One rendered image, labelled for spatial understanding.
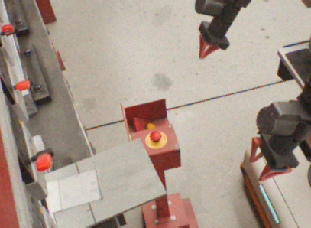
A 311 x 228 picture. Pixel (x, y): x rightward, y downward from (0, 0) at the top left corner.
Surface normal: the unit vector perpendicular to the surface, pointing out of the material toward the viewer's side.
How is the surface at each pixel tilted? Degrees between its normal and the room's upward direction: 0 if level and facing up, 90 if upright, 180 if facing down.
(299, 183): 0
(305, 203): 0
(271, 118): 63
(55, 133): 0
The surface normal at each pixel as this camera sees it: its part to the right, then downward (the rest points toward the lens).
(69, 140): -0.08, -0.63
